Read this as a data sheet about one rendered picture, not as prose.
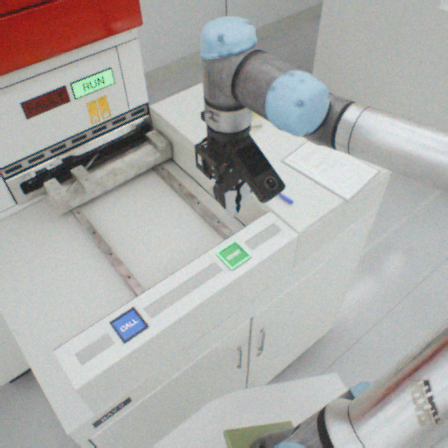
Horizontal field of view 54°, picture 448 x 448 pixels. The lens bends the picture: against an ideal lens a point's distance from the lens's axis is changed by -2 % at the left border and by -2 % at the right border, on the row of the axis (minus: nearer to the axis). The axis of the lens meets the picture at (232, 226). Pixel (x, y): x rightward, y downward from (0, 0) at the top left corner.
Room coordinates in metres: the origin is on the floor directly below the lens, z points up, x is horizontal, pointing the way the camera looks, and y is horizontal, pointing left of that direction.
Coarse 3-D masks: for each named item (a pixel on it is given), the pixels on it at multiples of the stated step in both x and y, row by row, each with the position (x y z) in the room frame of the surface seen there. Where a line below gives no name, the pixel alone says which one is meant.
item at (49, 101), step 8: (64, 88) 0.96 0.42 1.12; (48, 96) 0.93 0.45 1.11; (56, 96) 0.94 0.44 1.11; (64, 96) 0.95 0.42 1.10; (24, 104) 0.89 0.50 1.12; (32, 104) 0.90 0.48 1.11; (40, 104) 0.91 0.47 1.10; (48, 104) 0.93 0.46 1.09; (56, 104) 0.94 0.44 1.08; (32, 112) 0.90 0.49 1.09; (40, 112) 0.91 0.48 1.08
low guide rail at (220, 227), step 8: (152, 168) 0.98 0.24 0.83; (160, 168) 0.95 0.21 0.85; (160, 176) 0.95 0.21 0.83; (168, 176) 0.92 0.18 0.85; (168, 184) 0.91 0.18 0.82; (176, 184) 0.89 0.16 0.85; (176, 192) 0.88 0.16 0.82; (184, 192) 0.86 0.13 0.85; (184, 200) 0.85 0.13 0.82; (192, 200) 0.83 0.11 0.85; (200, 208) 0.80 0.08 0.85; (208, 216) 0.77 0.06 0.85; (216, 216) 0.77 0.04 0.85; (216, 224) 0.74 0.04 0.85; (224, 224) 0.74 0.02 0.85; (224, 232) 0.71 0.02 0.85; (232, 232) 0.71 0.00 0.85
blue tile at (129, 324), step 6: (132, 312) 0.42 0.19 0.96; (120, 318) 0.41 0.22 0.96; (126, 318) 0.41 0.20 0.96; (132, 318) 0.41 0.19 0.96; (138, 318) 0.41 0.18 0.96; (114, 324) 0.39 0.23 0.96; (120, 324) 0.39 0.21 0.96; (126, 324) 0.39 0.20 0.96; (132, 324) 0.39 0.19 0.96; (138, 324) 0.39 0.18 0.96; (120, 330) 0.38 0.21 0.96; (126, 330) 0.38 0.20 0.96; (132, 330) 0.38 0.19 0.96; (138, 330) 0.38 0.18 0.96; (126, 336) 0.37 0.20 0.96
